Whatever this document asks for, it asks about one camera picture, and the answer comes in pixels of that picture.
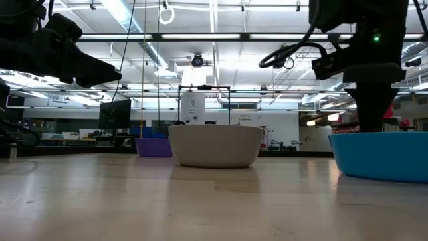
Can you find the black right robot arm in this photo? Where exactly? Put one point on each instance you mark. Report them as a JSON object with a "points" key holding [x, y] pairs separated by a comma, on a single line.
{"points": [[351, 15]]}

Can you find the black computer monitor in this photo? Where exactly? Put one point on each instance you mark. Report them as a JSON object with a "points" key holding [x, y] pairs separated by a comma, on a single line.
{"points": [[114, 114]]}

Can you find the blue background storage bin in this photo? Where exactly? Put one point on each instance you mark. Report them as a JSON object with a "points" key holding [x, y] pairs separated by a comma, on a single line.
{"points": [[147, 131]]}

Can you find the white pillar with sign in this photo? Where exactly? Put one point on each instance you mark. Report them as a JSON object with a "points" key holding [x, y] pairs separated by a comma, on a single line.
{"points": [[193, 107]]}

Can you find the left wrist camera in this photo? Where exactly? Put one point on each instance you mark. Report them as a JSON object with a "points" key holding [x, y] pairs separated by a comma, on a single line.
{"points": [[63, 28]]}

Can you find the black aluminium rig frame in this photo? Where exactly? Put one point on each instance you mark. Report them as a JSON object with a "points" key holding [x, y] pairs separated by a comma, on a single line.
{"points": [[245, 37]]}

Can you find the black background stand frame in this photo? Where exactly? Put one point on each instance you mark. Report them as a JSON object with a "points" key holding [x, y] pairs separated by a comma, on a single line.
{"points": [[204, 87]]}

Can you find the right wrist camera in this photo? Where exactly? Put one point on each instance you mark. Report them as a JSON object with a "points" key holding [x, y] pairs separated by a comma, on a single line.
{"points": [[329, 65]]}

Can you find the blue bowl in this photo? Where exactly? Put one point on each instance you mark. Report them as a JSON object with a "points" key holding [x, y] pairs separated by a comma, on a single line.
{"points": [[384, 157]]}

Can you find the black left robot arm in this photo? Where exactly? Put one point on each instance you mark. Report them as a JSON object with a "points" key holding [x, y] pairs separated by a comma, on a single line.
{"points": [[16, 50]]}

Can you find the purple bowl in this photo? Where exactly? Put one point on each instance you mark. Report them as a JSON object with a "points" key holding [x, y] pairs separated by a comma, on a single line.
{"points": [[152, 147]]}

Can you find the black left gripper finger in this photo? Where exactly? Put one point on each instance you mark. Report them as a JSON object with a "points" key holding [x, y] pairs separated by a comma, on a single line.
{"points": [[90, 72]]}

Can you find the small white cylinder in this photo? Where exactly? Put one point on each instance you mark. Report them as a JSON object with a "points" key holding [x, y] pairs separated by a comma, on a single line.
{"points": [[13, 151]]}

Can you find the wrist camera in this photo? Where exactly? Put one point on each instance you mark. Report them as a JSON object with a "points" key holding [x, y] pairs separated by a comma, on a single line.
{"points": [[63, 28], [329, 65]]}

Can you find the black overhead camera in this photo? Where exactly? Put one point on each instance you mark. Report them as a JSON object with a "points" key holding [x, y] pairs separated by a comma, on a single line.
{"points": [[197, 60]]}

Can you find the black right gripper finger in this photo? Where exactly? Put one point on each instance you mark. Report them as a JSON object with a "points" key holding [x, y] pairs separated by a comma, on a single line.
{"points": [[372, 107]]}

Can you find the red background equipment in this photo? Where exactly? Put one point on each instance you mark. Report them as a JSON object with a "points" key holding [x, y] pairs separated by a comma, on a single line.
{"points": [[389, 115]]}

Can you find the white bowl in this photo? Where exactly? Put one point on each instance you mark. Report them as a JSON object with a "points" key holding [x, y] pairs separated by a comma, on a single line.
{"points": [[214, 147]]}

